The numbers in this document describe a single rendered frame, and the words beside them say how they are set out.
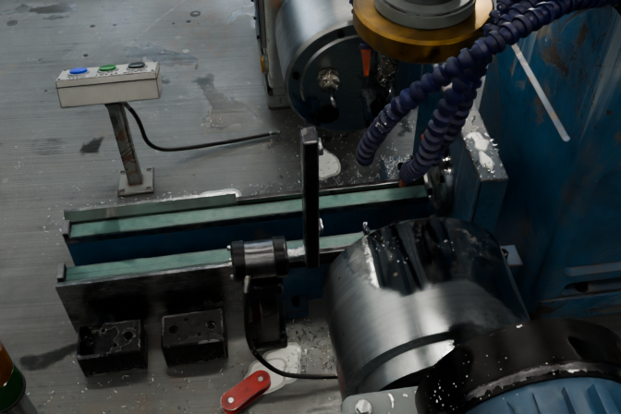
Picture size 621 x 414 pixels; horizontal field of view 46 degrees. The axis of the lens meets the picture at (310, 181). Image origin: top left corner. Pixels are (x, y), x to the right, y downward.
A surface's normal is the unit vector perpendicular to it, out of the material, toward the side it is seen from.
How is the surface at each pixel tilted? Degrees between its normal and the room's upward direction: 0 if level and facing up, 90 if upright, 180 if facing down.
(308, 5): 36
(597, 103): 90
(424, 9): 0
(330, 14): 17
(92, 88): 68
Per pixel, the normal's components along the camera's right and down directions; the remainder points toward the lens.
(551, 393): -0.09, -0.67
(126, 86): 0.12, 0.40
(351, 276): -0.77, -0.35
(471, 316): 0.15, -0.69
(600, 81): -0.99, 0.11
